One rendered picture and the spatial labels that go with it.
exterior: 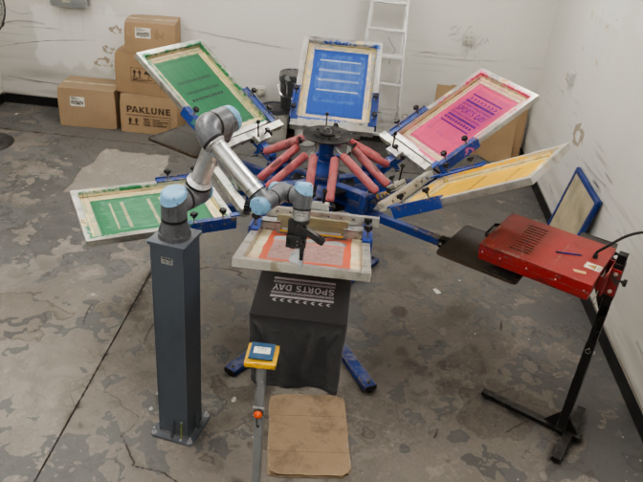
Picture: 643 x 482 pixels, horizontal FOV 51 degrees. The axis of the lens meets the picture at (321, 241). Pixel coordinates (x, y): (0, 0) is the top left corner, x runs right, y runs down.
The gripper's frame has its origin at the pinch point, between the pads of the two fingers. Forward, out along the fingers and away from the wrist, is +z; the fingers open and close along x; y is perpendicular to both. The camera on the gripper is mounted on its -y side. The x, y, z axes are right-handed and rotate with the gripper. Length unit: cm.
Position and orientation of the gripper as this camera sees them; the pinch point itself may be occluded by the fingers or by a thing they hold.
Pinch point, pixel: (301, 266)
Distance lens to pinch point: 281.9
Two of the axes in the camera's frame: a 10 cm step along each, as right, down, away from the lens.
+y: -9.9, -1.1, 0.3
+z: -1.0, 9.6, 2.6
